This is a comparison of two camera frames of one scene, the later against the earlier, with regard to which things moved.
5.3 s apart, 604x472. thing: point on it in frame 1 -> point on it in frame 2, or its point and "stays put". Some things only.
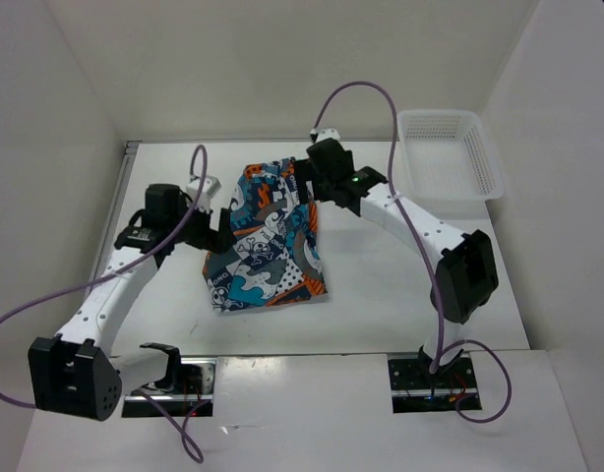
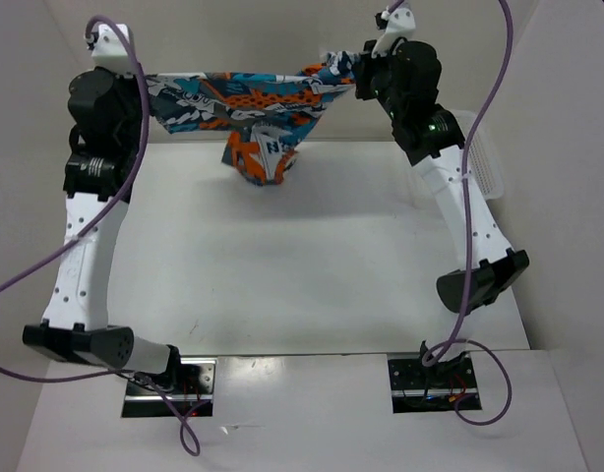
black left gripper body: (197, 232) -> (129, 88)
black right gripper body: (322, 186) -> (374, 81)
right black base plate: (414, 389) stays put
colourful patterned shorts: (275, 254) -> (267, 116)
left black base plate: (195, 397) stays put
